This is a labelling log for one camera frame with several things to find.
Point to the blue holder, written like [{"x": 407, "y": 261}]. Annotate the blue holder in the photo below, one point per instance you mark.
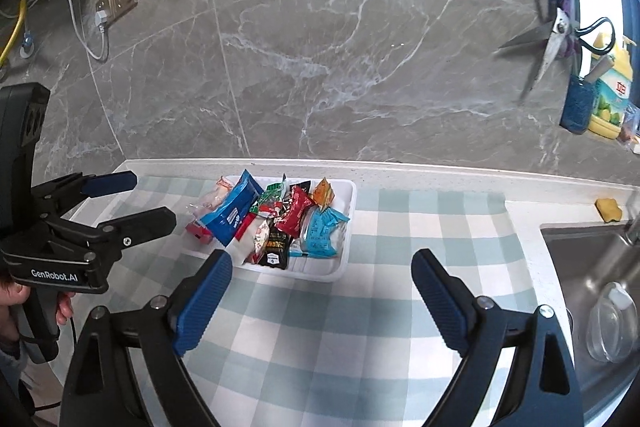
[{"x": 577, "y": 107}]

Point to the red snack packet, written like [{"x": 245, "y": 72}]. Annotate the red snack packet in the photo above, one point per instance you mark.
[{"x": 295, "y": 212}]

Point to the steel sink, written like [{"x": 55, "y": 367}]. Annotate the steel sink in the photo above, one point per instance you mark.
[{"x": 575, "y": 267}]

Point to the black snack packet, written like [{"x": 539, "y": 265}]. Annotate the black snack packet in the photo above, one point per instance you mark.
[{"x": 275, "y": 249}]

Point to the orange snack packet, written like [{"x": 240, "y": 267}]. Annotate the orange snack packet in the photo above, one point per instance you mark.
[{"x": 322, "y": 193}]

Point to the blue snack packet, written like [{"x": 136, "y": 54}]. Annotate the blue snack packet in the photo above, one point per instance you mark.
[{"x": 232, "y": 207}]

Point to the clear packet with red label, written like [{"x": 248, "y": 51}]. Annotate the clear packet with red label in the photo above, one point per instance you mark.
[{"x": 212, "y": 197}]

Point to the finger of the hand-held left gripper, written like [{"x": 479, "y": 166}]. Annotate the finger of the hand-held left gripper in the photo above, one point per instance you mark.
[
  {"x": 145, "y": 222},
  {"x": 107, "y": 182}
]

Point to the person's left hand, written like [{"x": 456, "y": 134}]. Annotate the person's left hand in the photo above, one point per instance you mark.
[{"x": 64, "y": 307}]

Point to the clear plastic container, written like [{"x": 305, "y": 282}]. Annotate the clear plastic container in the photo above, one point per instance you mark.
[{"x": 610, "y": 322}]

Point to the kitchen scissors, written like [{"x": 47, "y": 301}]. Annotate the kitchen scissors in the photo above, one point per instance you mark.
[{"x": 552, "y": 39}]

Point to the white plastic tray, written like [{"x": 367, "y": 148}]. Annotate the white plastic tray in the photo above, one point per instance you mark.
[{"x": 325, "y": 270}]

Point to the teal snack packet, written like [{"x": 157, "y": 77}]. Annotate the teal snack packet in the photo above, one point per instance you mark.
[{"x": 320, "y": 232}]

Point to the green snack packet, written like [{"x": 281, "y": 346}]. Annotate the green snack packet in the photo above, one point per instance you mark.
[{"x": 267, "y": 197}]

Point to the yellow dish soap bottle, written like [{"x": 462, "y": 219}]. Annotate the yellow dish soap bottle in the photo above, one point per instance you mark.
[{"x": 610, "y": 107}]

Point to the pink snack packet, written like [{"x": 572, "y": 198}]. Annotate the pink snack packet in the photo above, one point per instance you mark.
[{"x": 200, "y": 233}]

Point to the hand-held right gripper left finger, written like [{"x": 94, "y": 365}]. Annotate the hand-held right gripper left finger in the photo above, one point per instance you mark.
[{"x": 205, "y": 302}]

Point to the white packet with red stripe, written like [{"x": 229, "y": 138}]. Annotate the white packet with red stripe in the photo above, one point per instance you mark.
[{"x": 250, "y": 242}]

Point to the yellow sponge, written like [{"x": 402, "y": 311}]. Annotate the yellow sponge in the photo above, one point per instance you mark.
[{"x": 608, "y": 209}]

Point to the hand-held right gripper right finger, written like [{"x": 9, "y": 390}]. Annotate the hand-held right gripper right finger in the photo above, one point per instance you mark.
[{"x": 442, "y": 302}]

